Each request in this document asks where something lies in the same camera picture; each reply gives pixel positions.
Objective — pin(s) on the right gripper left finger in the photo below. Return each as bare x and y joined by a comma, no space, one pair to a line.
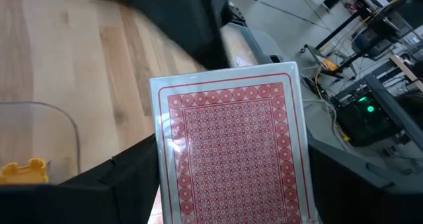
82,201

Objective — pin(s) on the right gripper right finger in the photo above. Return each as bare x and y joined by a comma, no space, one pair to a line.
363,204

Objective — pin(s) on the small orange-yellow toy brick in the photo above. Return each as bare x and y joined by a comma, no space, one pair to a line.
23,172

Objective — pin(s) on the red patterned card deck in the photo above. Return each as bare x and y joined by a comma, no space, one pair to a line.
231,144

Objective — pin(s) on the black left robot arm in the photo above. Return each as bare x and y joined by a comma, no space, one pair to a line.
178,19

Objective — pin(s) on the large clear plastic bin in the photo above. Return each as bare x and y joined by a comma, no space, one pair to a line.
39,134

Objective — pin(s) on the black computer case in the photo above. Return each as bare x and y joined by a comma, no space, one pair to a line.
363,125

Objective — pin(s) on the black computer with green light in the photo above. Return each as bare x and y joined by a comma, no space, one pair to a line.
393,108

